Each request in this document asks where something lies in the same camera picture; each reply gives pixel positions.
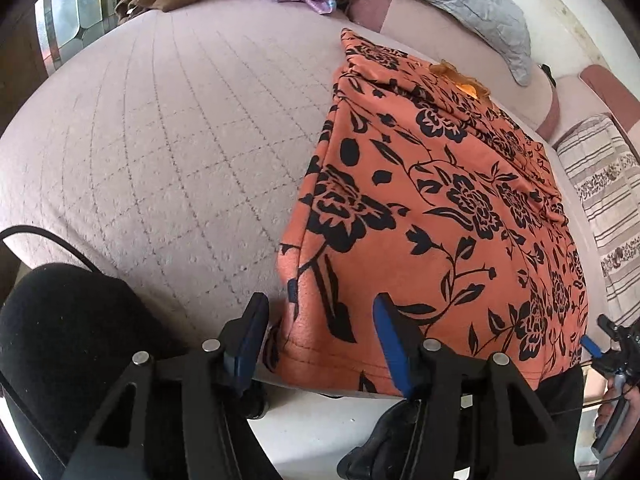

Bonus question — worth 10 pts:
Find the orange black floral blouse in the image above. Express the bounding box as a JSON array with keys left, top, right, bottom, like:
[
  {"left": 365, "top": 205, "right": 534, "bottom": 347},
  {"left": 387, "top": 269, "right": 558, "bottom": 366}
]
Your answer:
[{"left": 262, "top": 29, "right": 588, "bottom": 394}]

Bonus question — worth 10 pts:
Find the person right hand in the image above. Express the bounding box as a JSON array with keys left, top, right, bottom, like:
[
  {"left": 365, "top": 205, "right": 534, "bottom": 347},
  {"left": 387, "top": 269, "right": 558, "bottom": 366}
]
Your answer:
[{"left": 594, "top": 378, "right": 639, "bottom": 450}]

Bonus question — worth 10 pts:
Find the striped floral pillow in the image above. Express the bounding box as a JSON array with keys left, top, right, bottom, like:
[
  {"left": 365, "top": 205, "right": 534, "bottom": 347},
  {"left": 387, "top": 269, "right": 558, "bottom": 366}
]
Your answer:
[{"left": 555, "top": 114, "right": 639, "bottom": 322}]

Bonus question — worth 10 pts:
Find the pink sofa backrest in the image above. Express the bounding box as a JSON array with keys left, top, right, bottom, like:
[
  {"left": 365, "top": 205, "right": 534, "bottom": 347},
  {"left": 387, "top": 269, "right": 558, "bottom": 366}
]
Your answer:
[{"left": 537, "top": 65, "right": 639, "bottom": 146}]

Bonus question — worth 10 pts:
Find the small black object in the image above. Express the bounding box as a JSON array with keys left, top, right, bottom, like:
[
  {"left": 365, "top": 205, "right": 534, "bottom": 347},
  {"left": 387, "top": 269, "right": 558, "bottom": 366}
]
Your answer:
[{"left": 539, "top": 64, "right": 556, "bottom": 88}]

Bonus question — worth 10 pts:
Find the pink bolster cushion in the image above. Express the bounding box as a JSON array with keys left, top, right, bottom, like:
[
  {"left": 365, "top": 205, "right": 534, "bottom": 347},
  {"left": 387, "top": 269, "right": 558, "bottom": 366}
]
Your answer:
[{"left": 346, "top": 0, "right": 560, "bottom": 140}]

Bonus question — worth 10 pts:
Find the stained glass wooden door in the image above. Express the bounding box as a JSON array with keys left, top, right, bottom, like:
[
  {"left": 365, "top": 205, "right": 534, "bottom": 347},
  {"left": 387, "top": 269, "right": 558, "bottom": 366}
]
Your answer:
[{"left": 1, "top": 0, "right": 119, "bottom": 128}]

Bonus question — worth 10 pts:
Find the black cable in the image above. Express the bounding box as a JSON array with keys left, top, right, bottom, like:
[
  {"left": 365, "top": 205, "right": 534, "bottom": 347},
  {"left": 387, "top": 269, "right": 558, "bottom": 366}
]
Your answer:
[{"left": 0, "top": 224, "right": 106, "bottom": 281}]

